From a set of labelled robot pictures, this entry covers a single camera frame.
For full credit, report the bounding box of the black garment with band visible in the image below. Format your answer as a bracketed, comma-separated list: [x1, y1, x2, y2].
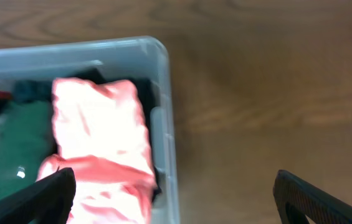
[11, 80, 52, 103]

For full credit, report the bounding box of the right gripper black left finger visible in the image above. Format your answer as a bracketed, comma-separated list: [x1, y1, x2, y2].
[0, 168, 76, 223]

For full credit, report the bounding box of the dark green cloth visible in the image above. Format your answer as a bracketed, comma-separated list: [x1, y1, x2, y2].
[0, 101, 54, 200]

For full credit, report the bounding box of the clear plastic storage bin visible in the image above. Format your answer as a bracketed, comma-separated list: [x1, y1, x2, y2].
[0, 36, 180, 224]

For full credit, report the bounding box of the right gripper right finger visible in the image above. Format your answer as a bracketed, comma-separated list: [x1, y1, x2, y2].
[273, 170, 352, 224]

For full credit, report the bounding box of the pink salmon garment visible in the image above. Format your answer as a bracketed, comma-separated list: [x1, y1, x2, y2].
[39, 78, 156, 223]

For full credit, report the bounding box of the red navy plaid shirt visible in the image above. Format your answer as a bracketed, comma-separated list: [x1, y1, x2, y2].
[0, 91, 12, 100]

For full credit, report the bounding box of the large black garment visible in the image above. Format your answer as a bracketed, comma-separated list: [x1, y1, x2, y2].
[75, 67, 163, 203]

